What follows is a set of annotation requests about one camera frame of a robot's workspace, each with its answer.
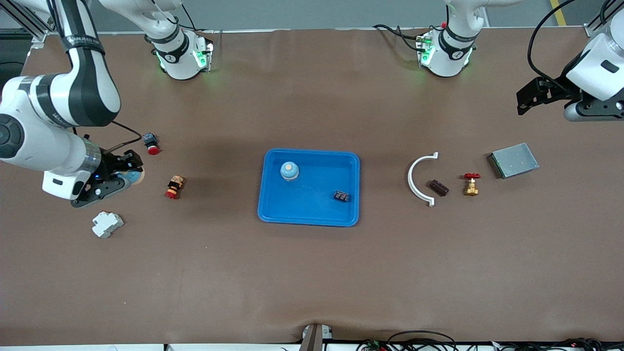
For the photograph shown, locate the red button with yellow body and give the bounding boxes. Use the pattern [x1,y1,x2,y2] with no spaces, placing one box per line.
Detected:
[164,176,185,200]

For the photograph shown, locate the grey metal power supply box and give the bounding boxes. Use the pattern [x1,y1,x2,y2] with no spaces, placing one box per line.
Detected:
[487,142,540,179]

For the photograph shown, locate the white circuit breaker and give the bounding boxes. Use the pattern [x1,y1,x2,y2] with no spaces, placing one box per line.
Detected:
[92,211,124,239]

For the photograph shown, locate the white curved pipe clamp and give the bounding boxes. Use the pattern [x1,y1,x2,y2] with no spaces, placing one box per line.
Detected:
[408,152,439,207]

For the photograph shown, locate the blue plastic tray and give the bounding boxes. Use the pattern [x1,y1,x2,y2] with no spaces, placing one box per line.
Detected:
[257,148,361,228]

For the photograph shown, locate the brown table cover sheet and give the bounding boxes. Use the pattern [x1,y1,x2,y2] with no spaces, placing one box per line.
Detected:
[0,27,624,347]

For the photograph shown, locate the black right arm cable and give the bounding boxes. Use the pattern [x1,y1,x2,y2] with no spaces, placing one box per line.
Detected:
[73,120,143,153]

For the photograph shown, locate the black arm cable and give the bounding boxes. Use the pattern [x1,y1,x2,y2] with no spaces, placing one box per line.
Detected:
[529,0,576,93]
[73,120,143,153]

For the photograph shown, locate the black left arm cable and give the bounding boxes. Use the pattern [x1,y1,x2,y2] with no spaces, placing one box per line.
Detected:
[529,0,576,93]

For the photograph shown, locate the aluminium frame post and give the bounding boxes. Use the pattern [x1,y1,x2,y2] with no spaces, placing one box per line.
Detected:
[585,0,624,37]
[0,0,66,49]

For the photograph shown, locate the black base cables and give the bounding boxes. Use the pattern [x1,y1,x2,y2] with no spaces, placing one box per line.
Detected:
[373,23,425,52]

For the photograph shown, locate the grey table edge mount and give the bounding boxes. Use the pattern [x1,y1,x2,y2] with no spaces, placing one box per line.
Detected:
[300,324,333,351]

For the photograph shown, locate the black cable bundle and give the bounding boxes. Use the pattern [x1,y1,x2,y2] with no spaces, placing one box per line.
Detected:
[356,331,624,351]

